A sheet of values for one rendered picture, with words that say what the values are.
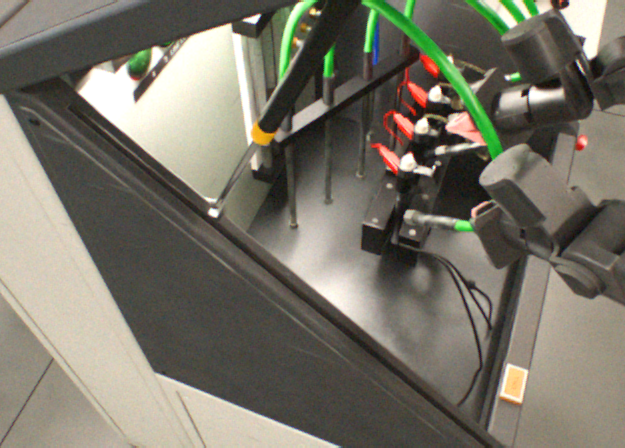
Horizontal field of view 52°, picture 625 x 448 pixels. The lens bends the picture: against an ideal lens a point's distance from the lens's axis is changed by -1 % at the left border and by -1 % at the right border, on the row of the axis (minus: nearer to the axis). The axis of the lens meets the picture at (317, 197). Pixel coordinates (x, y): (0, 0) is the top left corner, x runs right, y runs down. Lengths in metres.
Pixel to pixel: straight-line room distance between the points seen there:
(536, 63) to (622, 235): 0.25
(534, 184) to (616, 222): 0.07
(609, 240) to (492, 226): 0.18
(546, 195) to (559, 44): 0.22
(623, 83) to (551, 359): 1.46
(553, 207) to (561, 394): 1.50
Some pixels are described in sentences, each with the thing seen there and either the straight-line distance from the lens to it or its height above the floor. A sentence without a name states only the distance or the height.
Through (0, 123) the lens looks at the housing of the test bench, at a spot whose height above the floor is 1.40.
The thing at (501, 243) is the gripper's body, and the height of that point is 1.25.
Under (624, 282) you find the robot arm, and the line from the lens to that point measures 0.57.
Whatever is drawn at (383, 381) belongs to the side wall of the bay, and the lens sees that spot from 0.79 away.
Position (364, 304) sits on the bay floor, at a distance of 1.15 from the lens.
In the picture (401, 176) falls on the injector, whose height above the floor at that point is 1.08.
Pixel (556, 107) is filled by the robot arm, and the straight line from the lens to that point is 0.78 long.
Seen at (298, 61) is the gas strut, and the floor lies 1.56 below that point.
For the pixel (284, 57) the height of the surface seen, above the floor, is 1.26.
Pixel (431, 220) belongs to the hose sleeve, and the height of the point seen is 1.13.
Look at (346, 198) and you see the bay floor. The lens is 1.28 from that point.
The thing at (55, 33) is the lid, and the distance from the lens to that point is 0.50.
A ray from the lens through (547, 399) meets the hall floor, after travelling 2.07.
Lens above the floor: 1.85
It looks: 52 degrees down
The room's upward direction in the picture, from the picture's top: 1 degrees counter-clockwise
